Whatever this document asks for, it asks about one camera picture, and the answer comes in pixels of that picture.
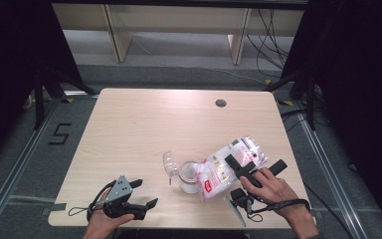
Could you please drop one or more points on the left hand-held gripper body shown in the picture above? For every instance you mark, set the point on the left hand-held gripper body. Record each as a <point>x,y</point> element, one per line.
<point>119,191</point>

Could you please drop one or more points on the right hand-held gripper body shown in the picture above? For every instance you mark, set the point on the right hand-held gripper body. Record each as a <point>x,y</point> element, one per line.
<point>240,199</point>

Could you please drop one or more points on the red and white pouch bag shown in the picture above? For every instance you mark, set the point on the red and white pouch bag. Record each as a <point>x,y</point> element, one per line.
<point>215,176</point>

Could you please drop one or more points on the person's right hand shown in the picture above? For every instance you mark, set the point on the person's right hand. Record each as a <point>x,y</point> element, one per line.
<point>273,191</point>

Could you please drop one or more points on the person's left hand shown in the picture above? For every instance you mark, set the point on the person's left hand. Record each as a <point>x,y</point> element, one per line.
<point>99,227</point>

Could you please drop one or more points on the grey tape strip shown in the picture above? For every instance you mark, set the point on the grey tape strip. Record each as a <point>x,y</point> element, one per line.
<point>54,208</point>

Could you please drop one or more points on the black metal stand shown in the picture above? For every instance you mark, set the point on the black metal stand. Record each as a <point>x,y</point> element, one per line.
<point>39,99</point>
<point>310,99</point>

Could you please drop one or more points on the dark curtain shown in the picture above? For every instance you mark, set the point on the dark curtain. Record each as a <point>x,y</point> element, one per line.
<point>10,66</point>
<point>361,83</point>

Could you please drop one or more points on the aluminium floor rail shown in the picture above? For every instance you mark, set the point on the aluminium floor rail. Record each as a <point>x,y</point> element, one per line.
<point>328,172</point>
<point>20,166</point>

